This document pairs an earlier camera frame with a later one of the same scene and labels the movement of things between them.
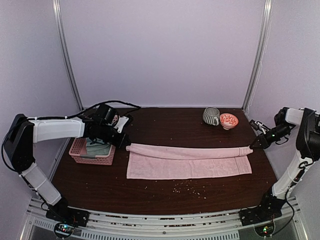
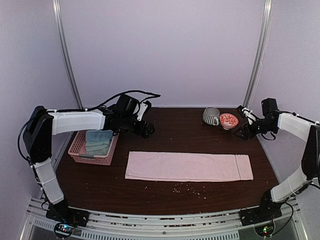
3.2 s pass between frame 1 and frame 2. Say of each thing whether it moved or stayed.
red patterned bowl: stayed
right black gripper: moved
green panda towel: stayed
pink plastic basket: stayed
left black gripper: moved
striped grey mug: stayed
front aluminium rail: stayed
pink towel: moved
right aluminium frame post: stayed
